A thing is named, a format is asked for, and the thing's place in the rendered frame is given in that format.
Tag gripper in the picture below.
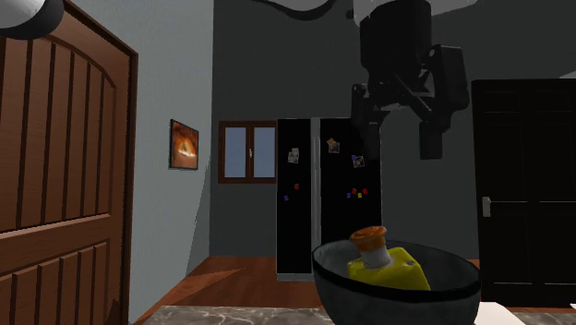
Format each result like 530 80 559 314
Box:
350 0 472 162

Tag black fridge with magnets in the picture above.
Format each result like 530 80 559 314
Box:
276 117 384 283

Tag black door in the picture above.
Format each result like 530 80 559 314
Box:
471 78 576 308

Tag yellow bottle with orange cap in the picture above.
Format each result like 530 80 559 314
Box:
346 225 432 292

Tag brown framed window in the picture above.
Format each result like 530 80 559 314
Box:
218 119 278 185

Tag black bowl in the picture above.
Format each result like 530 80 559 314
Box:
311 239 483 325

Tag brown wooden door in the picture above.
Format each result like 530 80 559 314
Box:
0 0 139 325

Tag orange wall picture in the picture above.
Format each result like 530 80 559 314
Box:
169 118 200 171

